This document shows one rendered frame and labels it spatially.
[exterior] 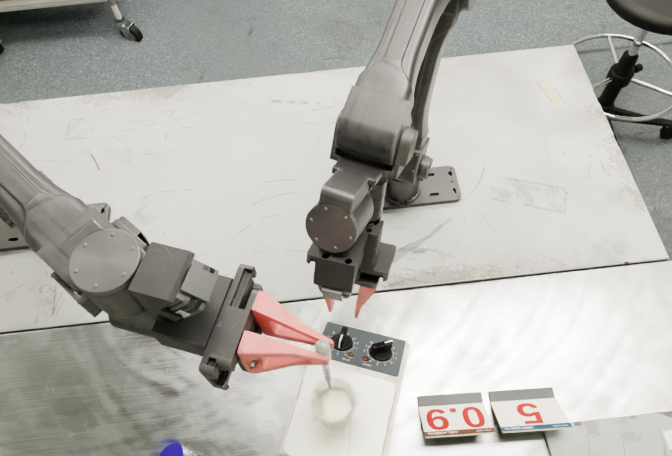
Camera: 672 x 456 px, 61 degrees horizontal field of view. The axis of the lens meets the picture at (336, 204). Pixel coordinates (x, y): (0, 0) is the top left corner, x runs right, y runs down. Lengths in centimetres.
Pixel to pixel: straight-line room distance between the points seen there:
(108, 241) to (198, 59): 211
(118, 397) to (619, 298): 76
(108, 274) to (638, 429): 70
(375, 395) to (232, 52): 200
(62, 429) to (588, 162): 93
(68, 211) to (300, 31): 210
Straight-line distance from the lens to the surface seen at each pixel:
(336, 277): 60
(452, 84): 115
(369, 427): 75
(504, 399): 87
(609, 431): 89
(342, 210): 57
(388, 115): 61
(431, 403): 85
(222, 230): 97
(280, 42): 257
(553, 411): 86
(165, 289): 45
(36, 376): 98
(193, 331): 51
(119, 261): 48
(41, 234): 60
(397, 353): 82
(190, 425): 88
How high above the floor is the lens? 173
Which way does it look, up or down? 59 degrees down
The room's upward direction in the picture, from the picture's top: 5 degrees counter-clockwise
